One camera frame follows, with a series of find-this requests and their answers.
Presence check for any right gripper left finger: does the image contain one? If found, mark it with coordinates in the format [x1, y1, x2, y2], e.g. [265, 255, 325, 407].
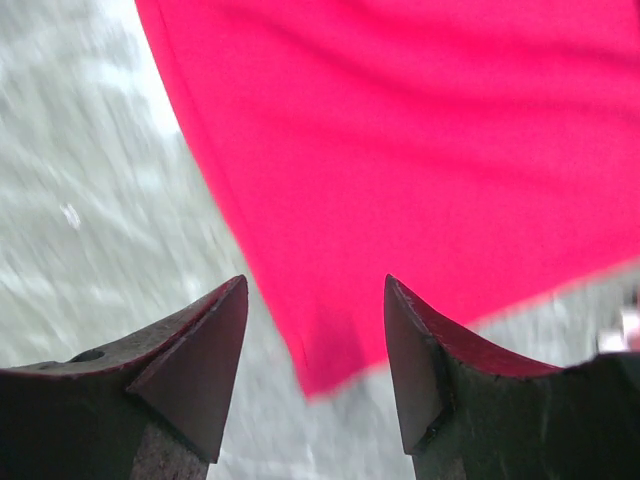
[1, 276, 248, 479]

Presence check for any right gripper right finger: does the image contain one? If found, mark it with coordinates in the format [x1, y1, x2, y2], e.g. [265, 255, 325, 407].
[384, 277, 639, 479]

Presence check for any pink t-shirt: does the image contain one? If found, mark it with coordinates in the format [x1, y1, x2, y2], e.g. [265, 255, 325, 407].
[137, 1, 639, 396]

